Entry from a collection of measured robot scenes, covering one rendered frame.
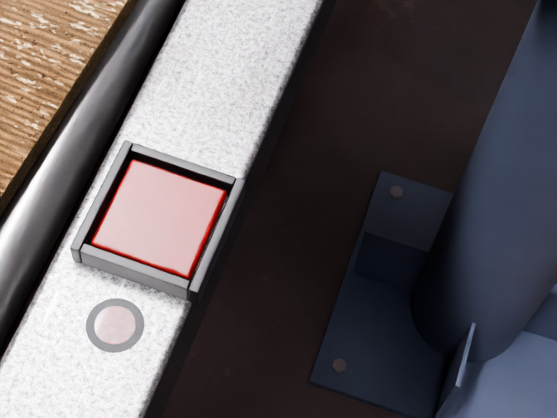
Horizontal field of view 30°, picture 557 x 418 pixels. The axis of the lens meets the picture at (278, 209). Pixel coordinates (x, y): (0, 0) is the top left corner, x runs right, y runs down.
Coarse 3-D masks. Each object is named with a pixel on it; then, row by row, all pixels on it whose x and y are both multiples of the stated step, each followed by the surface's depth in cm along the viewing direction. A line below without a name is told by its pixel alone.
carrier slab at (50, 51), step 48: (0, 0) 64; (48, 0) 65; (96, 0) 65; (0, 48) 63; (48, 48) 63; (96, 48) 63; (0, 96) 61; (48, 96) 61; (0, 144) 59; (0, 192) 58
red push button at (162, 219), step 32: (128, 192) 59; (160, 192) 59; (192, 192) 60; (224, 192) 60; (128, 224) 58; (160, 224) 58; (192, 224) 59; (128, 256) 57; (160, 256) 57; (192, 256) 58
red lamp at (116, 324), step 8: (104, 312) 57; (112, 312) 57; (120, 312) 57; (128, 312) 57; (96, 320) 57; (104, 320) 57; (112, 320) 57; (120, 320) 57; (128, 320) 57; (96, 328) 57; (104, 328) 57; (112, 328) 57; (120, 328) 57; (128, 328) 57; (104, 336) 56; (112, 336) 57; (120, 336) 57; (128, 336) 57
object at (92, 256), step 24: (120, 168) 60; (168, 168) 61; (192, 168) 60; (240, 192) 59; (96, 216) 58; (216, 240) 58; (96, 264) 58; (120, 264) 57; (168, 288) 57; (192, 288) 56
